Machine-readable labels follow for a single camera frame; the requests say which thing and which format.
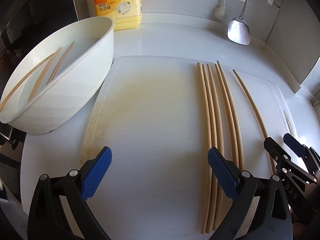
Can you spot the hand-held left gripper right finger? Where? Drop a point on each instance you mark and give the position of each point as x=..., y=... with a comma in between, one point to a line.
x=223, y=172

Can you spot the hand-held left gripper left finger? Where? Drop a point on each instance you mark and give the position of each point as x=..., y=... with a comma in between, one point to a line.
x=96, y=172

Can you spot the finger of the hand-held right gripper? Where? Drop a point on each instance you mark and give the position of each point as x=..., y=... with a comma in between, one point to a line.
x=293, y=145
x=273, y=150

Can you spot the long wooden chopstick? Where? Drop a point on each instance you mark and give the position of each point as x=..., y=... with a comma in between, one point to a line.
x=61, y=62
x=226, y=105
x=45, y=74
x=252, y=105
x=204, y=105
x=209, y=107
x=231, y=105
x=27, y=81
x=214, y=105

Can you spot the white round bowl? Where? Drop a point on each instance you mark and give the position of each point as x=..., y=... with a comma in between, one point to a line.
x=82, y=92

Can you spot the white plastic cutting board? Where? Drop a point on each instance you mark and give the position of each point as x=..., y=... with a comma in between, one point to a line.
x=155, y=130

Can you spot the steel cooking spatula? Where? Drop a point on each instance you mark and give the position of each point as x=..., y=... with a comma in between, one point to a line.
x=238, y=32

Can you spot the yellow dish soap bottle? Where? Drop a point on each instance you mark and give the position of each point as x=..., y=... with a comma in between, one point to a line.
x=117, y=17

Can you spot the black gas stove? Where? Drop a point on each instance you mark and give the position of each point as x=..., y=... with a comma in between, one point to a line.
x=25, y=17

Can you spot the white wall socket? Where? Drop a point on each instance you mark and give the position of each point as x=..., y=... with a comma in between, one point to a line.
x=277, y=3

